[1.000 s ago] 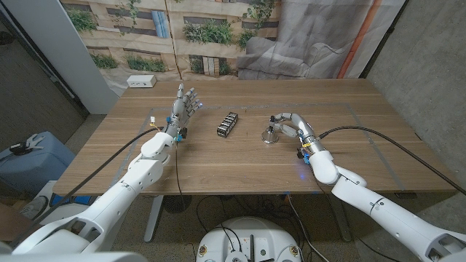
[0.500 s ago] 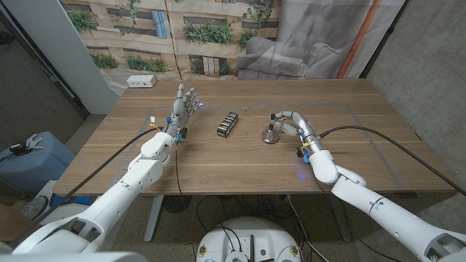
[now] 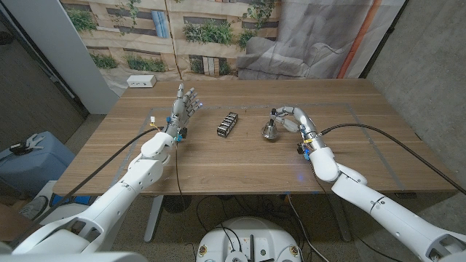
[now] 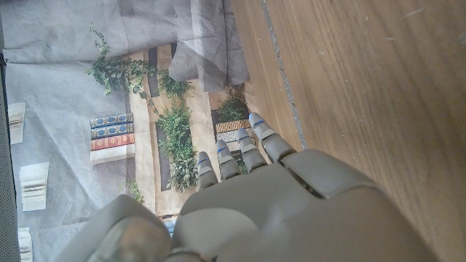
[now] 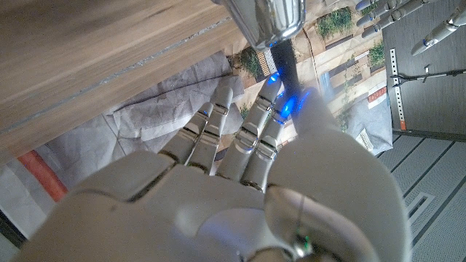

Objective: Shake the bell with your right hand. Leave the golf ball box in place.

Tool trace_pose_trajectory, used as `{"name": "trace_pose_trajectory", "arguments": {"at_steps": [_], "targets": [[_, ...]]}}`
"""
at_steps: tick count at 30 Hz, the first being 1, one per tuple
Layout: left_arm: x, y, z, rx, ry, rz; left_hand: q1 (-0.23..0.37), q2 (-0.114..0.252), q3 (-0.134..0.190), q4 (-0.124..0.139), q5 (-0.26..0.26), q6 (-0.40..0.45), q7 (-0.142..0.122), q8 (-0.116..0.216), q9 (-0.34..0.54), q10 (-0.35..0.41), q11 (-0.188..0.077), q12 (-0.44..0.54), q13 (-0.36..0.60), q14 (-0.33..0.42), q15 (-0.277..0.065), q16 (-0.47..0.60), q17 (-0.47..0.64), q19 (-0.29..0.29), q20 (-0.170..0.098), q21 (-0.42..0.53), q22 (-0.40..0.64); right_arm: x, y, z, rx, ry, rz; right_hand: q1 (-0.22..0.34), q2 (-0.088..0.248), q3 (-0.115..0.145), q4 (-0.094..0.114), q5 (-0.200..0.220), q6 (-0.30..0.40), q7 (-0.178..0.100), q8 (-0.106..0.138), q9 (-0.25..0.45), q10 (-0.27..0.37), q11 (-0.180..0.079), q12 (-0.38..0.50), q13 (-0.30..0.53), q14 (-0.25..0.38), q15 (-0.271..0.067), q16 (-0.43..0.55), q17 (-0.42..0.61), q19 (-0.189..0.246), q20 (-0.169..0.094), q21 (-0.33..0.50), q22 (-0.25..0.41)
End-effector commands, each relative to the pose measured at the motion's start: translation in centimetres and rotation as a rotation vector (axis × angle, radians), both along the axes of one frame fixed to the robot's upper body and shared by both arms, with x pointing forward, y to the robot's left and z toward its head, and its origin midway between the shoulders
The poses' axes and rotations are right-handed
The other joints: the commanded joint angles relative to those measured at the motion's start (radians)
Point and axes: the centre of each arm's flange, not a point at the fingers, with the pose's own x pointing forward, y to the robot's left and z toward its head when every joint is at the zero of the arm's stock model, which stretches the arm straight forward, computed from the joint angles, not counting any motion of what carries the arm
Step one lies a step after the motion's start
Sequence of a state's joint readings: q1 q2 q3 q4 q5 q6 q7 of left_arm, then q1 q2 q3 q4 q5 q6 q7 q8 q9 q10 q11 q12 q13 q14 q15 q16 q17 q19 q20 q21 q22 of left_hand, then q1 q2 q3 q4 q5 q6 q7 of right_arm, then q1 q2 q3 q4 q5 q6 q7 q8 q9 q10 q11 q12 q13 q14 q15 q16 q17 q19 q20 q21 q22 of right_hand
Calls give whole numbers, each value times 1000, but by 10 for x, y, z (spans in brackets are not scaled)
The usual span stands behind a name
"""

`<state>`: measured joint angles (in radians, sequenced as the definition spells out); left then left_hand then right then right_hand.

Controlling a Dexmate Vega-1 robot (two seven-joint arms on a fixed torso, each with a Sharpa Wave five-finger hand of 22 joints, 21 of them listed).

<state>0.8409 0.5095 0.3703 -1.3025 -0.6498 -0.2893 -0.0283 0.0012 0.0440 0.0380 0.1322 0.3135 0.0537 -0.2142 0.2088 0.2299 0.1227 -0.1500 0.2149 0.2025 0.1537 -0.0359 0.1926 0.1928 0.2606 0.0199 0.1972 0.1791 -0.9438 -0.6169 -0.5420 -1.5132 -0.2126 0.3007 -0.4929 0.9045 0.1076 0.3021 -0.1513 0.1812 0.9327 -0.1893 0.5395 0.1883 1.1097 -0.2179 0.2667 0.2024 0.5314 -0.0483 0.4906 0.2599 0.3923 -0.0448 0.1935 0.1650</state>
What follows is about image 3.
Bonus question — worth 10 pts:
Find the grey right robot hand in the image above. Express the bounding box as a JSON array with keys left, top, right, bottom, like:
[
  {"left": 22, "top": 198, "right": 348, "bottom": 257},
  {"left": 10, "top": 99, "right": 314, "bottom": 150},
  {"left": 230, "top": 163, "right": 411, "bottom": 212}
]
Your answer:
[{"left": 269, "top": 106, "right": 327, "bottom": 160}]

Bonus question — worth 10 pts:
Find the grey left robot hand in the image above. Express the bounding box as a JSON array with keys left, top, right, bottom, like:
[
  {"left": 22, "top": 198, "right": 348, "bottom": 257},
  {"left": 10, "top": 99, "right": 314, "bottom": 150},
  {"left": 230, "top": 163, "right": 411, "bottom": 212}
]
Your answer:
[{"left": 163, "top": 82, "right": 203, "bottom": 141}]

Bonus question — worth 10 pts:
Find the silver bell with black handle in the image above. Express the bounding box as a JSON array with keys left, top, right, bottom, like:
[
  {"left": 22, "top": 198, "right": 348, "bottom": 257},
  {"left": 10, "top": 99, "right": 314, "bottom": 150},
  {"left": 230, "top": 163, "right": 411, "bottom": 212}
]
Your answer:
[{"left": 261, "top": 118, "right": 280, "bottom": 141}]

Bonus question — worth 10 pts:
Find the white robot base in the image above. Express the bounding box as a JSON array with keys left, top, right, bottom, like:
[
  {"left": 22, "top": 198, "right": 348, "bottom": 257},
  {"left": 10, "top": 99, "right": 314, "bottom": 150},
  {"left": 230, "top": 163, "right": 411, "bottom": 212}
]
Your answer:
[{"left": 195, "top": 216, "right": 302, "bottom": 262}]

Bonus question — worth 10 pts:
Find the black golf ball box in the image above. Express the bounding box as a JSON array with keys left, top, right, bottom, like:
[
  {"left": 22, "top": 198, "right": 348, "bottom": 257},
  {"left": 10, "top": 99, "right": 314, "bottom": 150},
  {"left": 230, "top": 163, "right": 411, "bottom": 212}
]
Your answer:
[{"left": 216, "top": 111, "right": 240, "bottom": 138}]

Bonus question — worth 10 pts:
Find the brown cardboard box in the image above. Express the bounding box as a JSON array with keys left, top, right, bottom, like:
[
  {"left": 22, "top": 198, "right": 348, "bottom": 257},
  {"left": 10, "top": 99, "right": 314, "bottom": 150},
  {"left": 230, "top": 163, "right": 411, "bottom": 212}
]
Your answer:
[{"left": 0, "top": 205, "right": 43, "bottom": 242}]

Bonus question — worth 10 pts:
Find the white power strip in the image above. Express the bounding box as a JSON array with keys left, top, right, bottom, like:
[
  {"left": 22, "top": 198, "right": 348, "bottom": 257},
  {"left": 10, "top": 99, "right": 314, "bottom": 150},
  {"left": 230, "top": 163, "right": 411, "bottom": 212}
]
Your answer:
[{"left": 126, "top": 74, "right": 157, "bottom": 89}]

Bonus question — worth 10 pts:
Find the printed fabric backdrop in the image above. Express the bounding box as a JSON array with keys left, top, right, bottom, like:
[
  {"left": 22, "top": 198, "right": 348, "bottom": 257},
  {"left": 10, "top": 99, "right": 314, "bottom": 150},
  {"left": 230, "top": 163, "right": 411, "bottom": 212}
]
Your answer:
[{"left": 60, "top": 0, "right": 407, "bottom": 98}]

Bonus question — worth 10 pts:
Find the black round floor disc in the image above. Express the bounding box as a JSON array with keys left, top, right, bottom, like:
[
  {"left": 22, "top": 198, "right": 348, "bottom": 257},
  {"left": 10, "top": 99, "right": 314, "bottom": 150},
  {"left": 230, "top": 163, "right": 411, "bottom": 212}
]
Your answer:
[{"left": 162, "top": 195, "right": 193, "bottom": 214}]

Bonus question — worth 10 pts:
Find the grey table leg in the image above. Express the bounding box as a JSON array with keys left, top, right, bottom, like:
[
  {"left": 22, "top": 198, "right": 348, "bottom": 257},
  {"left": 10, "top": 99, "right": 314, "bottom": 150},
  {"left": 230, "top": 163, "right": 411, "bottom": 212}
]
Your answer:
[
  {"left": 143, "top": 195, "right": 165, "bottom": 244},
  {"left": 327, "top": 192, "right": 352, "bottom": 243}
]

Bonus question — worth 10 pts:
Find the white pillar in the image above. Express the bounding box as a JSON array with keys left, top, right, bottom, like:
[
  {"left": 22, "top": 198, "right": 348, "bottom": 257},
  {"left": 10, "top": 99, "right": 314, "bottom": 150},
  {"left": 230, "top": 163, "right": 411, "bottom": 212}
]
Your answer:
[{"left": 1, "top": 0, "right": 120, "bottom": 115}]

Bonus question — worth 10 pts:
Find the blue plastic container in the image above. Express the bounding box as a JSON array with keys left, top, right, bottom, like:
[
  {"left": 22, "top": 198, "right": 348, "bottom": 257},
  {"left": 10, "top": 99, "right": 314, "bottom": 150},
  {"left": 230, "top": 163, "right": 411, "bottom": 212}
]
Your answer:
[{"left": 0, "top": 131, "right": 76, "bottom": 199}]

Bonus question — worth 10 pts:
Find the white wheeled cart base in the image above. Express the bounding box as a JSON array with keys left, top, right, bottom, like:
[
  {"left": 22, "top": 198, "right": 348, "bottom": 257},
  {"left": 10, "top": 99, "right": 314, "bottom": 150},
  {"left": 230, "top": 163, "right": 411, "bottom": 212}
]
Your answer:
[{"left": 17, "top": 180, "right": 92, "bottom": 225}]

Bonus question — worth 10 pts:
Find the black and white tool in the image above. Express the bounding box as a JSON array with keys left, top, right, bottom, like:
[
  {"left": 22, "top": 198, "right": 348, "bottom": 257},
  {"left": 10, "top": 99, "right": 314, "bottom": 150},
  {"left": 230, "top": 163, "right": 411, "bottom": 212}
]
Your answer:
[{"left": 9, "top": 132, "right": 47, "bottom": 156}]

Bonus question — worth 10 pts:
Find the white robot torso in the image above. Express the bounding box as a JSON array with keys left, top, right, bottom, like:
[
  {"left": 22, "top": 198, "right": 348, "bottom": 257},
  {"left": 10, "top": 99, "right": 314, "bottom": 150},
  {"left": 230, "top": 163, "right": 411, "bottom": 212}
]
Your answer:
[{"left": 0, "top": 242, "right": 149, "bottom": 262}]

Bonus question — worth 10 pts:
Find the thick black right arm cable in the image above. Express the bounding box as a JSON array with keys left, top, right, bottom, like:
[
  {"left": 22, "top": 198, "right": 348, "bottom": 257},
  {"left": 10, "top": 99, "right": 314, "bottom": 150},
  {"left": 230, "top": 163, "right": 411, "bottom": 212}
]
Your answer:
[{"left": 319, "top": 123, "right": 466, "bottom": 197}]

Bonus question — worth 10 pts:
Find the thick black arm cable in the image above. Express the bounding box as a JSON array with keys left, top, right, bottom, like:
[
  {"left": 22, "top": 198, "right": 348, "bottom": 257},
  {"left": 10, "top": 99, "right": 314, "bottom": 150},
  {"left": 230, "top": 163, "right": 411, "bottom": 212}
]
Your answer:
[
  {"left": 10, "top": 126, "right": 165, "bottom": 248},
  {"left": 319, "top": 123, "right": 466, "bottom": 197}
]

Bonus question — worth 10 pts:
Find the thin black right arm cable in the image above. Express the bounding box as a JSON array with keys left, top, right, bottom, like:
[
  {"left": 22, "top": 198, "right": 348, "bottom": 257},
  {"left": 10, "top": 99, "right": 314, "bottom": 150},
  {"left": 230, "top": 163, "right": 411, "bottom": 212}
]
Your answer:
[{"left": 308, "top": 159, "right": 401, "bottom": 262}]

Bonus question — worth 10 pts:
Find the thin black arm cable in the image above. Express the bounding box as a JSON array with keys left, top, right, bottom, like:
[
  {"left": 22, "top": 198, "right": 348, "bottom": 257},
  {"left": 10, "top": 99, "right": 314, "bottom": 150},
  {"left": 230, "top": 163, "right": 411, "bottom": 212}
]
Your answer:
[
  {"left": 308, "top": 159, "right": 401, "bottom": 262},
  {"left": 174, "top": 140, "right": 184, "bottom": 199}
]

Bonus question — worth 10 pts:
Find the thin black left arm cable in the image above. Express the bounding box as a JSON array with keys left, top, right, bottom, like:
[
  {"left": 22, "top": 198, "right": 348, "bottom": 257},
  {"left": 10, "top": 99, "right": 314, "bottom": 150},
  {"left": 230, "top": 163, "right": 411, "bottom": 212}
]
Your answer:
[{"left": 174, "top": 140, "right": 184, "bottom": 199}]

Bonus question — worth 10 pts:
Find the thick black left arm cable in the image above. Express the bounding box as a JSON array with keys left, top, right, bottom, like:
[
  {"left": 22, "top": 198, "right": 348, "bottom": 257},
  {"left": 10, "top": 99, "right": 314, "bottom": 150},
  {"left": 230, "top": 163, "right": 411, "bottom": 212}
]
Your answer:
[{"left": 10, "top": 126, "right": 165, "bottom": 248}]

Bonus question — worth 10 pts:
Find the white floor cable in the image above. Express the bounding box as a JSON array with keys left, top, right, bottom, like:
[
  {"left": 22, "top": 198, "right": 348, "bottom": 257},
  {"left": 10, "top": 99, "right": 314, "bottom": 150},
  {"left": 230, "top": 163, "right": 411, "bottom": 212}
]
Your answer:
[{"left": 287, "top": 195, "right": 322, "bottom": 262}]

